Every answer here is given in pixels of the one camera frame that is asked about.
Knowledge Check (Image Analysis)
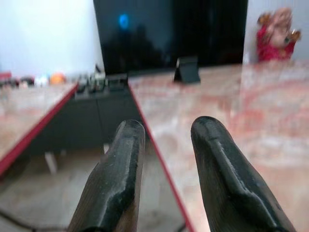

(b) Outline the dark brown round figurine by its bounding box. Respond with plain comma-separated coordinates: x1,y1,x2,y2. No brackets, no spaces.
20,76,35,87

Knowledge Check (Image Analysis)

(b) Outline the black television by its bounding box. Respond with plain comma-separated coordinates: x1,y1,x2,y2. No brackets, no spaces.
93,0,249,78

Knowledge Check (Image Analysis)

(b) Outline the small black stand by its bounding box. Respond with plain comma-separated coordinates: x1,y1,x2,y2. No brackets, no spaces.
173,57,201,84

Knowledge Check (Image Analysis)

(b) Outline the black TV stand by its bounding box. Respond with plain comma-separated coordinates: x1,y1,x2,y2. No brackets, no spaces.
23,72,148,175

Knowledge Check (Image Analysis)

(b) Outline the red and gold idol figure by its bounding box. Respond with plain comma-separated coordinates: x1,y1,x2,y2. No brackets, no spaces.
255,6,303,63

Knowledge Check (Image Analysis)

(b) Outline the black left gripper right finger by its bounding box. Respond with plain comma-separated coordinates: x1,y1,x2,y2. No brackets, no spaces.
190,116,297,232

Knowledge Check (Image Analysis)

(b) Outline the orange egg figurine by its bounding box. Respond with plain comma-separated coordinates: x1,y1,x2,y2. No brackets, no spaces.
50,72,67,85

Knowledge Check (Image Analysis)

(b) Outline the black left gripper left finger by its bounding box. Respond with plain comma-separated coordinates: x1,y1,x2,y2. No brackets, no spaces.
68,118,146,232

